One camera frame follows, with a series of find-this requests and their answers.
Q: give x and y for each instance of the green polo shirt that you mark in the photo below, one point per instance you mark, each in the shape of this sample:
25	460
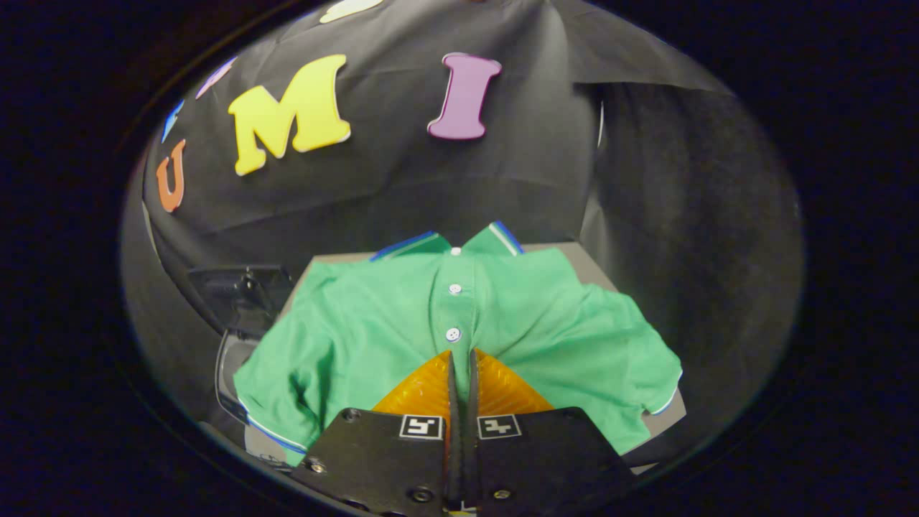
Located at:
359	330

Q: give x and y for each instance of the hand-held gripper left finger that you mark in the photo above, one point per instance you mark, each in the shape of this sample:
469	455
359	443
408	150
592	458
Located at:
373	459

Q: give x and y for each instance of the dark grey washing machine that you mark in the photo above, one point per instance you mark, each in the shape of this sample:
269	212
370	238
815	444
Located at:
240	294

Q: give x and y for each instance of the black backdrop cloth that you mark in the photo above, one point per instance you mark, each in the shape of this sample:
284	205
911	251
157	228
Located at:
402	187

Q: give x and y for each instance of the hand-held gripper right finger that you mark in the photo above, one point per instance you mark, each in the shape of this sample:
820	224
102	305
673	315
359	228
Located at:
538	452

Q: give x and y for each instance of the grey metal cabinet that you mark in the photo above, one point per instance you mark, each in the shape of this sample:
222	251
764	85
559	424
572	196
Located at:
585	262

